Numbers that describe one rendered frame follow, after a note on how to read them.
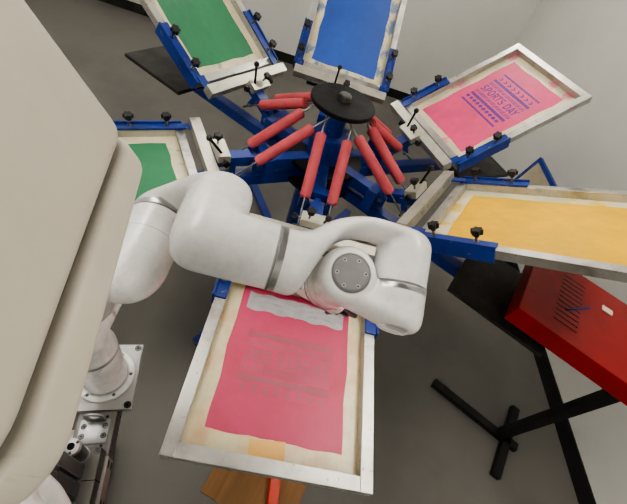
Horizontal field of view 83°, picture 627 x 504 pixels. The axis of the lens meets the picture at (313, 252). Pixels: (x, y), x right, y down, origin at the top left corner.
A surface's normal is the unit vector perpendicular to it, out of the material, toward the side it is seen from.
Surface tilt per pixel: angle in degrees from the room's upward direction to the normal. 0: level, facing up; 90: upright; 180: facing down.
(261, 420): 0
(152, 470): 0
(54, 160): 64
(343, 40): 32
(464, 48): 90
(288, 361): 0
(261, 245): 25
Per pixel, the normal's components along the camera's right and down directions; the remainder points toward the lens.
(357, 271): 0.18, -0.22
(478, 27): -0.12, 0.75
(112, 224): 0.97, -0.21
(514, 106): -0.25, -0.43
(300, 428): 0.26, -0.61
